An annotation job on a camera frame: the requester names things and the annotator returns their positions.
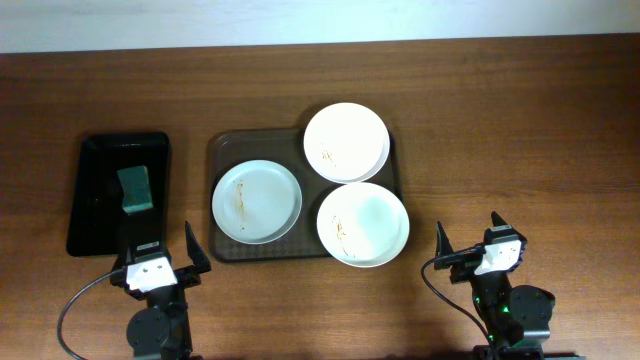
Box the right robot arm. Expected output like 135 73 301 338
430 212 555 359

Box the pale blue-white plate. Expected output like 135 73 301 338
211 160 303 245

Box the green scrubbing sponge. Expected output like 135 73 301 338
117 165 153 215

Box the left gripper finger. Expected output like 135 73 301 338
185 221 211 274
117 209 165 265

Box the white plate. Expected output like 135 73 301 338
303 102 391 184
316 182 410 268
321 130 391 184

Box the brown plastic serving tray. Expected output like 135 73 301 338
207 127 404 264

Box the white plate under top plate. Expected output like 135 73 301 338
321 130 391 184

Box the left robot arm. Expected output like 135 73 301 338
110 209 211 360

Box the black rectangular sponge tray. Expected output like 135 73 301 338
66 132 171 257

